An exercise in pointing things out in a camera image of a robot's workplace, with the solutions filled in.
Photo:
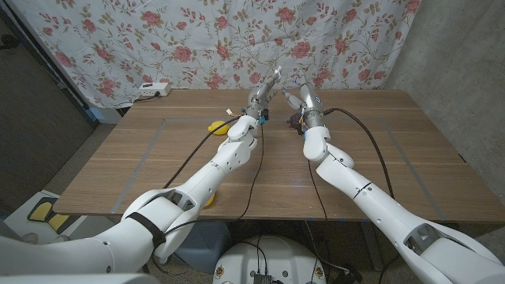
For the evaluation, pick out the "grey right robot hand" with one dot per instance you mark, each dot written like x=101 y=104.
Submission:
x=311 y=106

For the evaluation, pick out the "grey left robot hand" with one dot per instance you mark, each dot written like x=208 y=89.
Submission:
x=258 y=100

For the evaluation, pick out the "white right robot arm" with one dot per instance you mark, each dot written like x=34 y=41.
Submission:
x=375 y=205

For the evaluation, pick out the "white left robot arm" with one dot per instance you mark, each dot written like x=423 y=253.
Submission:
x=213 y=173

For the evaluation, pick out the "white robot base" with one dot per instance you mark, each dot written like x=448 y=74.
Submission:
x=272 y=260

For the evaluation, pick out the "purple toy grape cluster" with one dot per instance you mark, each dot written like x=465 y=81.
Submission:
x=294 y=120

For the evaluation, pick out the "yellow toy lemon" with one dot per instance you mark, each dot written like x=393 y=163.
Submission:
x=215 y=127
x=210 y=201

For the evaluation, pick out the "floral print backdrop curtain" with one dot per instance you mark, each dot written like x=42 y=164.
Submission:
x=221 y=43

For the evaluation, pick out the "white power strip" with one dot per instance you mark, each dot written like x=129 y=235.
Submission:
x=154 y=89

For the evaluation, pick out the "grey table leg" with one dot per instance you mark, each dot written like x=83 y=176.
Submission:
x=369 y=240

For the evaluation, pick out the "black power adapter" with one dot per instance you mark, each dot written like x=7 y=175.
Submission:
x=347 y=276

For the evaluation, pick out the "yellow and black floor mat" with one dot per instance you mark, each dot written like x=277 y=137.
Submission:
x=41 y=211

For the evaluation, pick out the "white robot chest edge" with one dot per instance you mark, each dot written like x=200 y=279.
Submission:
x=79 y=279

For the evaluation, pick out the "person in grey trousers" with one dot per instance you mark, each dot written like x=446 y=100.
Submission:
x=12 y=230

